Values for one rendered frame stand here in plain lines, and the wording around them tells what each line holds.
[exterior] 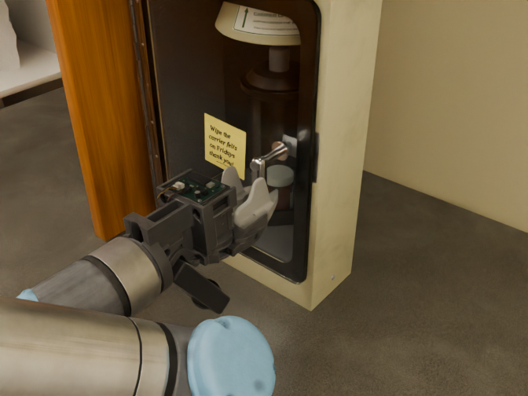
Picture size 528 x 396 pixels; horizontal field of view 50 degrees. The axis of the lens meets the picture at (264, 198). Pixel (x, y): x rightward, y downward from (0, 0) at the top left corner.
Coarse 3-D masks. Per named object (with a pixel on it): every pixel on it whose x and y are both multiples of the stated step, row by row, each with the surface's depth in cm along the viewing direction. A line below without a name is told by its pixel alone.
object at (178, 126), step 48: (144, 0) 75; (192, 0) 69; (240, 0) 64; (288, 0) 60; (192, 48) 73; (240, 48) 67; (288, 48) 62; (192, 96) 77; (240, 96) 71; (288, 96) 66; (192, 144) 82; (288, 144) 69; (288, 192) 73; (288, 240) 77
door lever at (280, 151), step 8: (280, 144) 69; (272, 152) 69; (280, 152) 70; (256, 160) 67; (264, 160) 67; (272, 160) 69; (256, 168) 67; (264, 168) 68; (256, 176) 68; (264, 176) 68
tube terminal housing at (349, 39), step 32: (320, 0) 59; (352, 0) 61; (352, 32) 63; (320, 64) 62; (352, 64) 66; (320, 96) 64; (352, 96) 69; (320, 128) 66; (352, 128) 72; (320, 160) 69; (352, 160) 75; (320, 192) 71; (352, 192) 79; (320, 224) 75; (352, 224) 83; (320, 256) 78; (352, 256) 88; (288, 288) 84; (320, 288) 82
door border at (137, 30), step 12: (132, 0) 76; (132, 24) 78; (144, 24) 77; (144, 36) 78; (144, 48) 79; (144, 60) 80; (144, 72) 82; (144, 84) 83; (144, 96) 84; (144, 108) 85; (156, 132) 86; (156, 144) 88; (156, 156) 89; (156, 168) 91; (156, 180) 92; (312, 180) 70; (156, 192) 94
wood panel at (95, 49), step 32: (64, 0) 75; (96, 0) 78; (64, 32) 76; (96, 32) 80; (128, 32) 85; (64, 64) 80; (96, 64) 82; (128, 64) 87; (96, 96) 84; (128, 96) 89; (96, 128) 86; (128, 128) 91; (96, 160) 89; (128, 160) 94; (96, 192) 91; (128, 192) 97; (96, 224) 96
